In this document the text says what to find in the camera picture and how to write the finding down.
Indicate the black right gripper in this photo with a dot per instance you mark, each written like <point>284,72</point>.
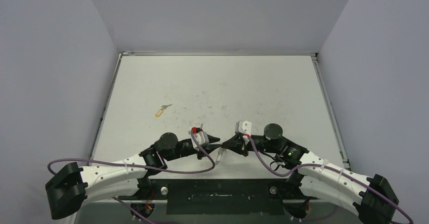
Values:
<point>239,143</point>

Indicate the yellow key tag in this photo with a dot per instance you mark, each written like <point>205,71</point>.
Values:
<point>159,113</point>

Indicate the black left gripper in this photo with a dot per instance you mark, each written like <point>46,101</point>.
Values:
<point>211,145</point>

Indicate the silver carabiner keyring with rings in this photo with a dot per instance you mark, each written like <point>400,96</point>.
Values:
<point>221,152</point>

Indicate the silver key with ring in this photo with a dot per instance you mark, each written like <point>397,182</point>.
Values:
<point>163,107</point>

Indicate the aluminium front rail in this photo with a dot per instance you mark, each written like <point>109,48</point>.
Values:
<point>342,193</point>

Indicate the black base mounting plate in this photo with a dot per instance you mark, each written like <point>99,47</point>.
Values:
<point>220,196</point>

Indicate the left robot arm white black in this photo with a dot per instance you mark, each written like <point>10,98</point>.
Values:
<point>74,185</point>

